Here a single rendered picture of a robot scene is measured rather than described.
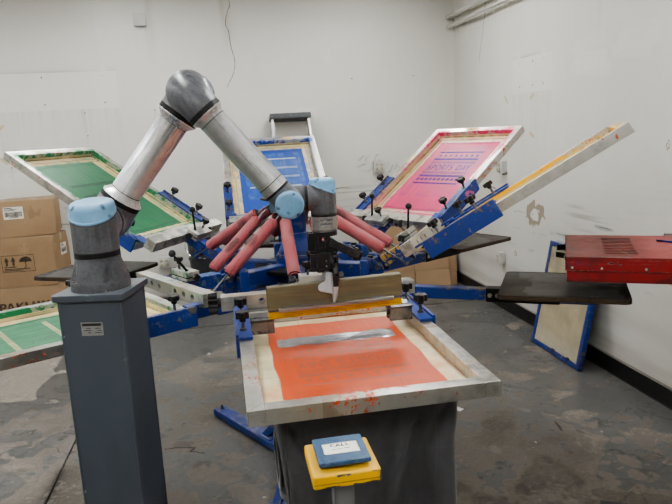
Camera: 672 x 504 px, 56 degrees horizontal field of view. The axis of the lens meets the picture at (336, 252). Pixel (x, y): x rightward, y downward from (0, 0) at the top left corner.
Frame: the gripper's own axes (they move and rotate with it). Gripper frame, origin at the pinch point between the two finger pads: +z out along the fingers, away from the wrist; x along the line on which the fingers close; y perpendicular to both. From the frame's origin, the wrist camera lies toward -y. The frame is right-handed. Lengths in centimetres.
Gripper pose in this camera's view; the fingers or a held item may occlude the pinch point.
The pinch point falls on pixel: (335, 296)
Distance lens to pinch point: 188.4
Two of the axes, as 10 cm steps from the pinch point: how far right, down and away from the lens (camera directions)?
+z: 0.5, 9.8, 1.9
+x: 1.8, 1.8, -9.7
